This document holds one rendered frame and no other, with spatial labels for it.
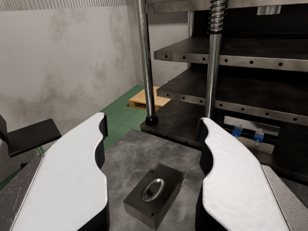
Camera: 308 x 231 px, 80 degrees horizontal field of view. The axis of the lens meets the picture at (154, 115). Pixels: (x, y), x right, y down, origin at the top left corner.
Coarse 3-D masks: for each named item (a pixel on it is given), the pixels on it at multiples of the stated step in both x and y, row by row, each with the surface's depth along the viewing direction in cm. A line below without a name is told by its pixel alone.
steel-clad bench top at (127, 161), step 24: (120, 144) 115; (144, 144) 114; (168, 144) 112; (120, 168) 98; (144, 168) 97; (168, 168) 95; (192, 168) 94; (120, 192) 85; (192, 192) 82; (120, 216) 75; (168, 216) 73; (192, 216) 73
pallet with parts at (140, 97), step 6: (138, 96) 340; (144, 96) 338; (156, 96) 334; (132, 102) 328; (138, 102) 321; (144, 102) 316; (156, 102) 313; (162, 102) 311; (138, 108) 328; (144, 108) 323; (156, 108) 309
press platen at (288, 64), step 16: (176, 48) 116; (192, 48) 112; (208, 48) 109; (224, 48) 106; (240, 48) 103; (256, 48) 100; (272, 48) 97; (288, 48) 94; (304, 48) 92; (224, 64) 94; (240, 64) 90; (256, 64) 86; (272, 64) 82; (288, 64) 79; (304, 64) 76
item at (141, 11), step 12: (144, 0) 97; (144, 12) 99; (192, 12) 148; (144, 24) 102; (192, 24) 153; (144, 36) 105; (144, 48) 108; (144, 60) 112; (144, 72) 116; (144, 84) 120; (156, 120) 132
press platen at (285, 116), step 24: (192, 72) 151; (240, 72) 143; (264, 72) 139; (288, 72) 135; (168, 96) 123; (192, 96) 112; (216, 96) 109; (240, 96) 107; (264, 96) 105; (288, 96) 103; (288, 120) 89
